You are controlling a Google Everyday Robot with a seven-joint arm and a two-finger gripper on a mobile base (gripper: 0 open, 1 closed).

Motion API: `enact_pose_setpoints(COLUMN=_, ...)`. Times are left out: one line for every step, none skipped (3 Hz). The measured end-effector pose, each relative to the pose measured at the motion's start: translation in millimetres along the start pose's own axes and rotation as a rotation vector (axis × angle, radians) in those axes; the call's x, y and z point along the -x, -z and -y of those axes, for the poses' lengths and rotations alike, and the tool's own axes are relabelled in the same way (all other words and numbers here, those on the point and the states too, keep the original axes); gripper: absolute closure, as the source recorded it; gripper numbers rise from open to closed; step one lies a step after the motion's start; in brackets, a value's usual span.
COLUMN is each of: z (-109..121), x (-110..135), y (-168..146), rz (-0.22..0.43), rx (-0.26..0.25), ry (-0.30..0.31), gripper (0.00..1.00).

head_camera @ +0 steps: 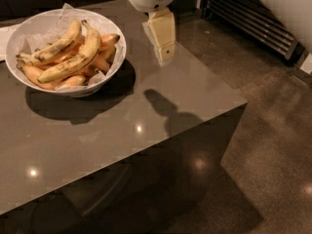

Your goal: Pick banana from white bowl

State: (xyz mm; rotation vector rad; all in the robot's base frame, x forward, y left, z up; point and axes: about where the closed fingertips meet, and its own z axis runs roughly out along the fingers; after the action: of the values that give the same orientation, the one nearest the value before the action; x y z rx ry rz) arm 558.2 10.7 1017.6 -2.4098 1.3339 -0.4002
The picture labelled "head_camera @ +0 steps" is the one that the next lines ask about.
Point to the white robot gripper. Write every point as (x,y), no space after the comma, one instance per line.
(160,27)

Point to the large front yellow banana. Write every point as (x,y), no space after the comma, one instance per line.
(84,57)

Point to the orange banana right upper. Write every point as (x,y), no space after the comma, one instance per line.
(108,40)

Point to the orange banana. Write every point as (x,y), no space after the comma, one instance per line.
(33,72)
(102,62)
(108,40)

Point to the orange banana right lower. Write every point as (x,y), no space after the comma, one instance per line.
(102,62)

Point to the orange banana lower left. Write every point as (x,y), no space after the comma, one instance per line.
(33,72)

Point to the upper yellow spotted banana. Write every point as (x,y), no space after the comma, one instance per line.
(58,49)

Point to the white ceramic bowl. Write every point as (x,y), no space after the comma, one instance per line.
(107,23)

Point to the white paper on table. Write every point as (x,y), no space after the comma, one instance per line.
(5,34)

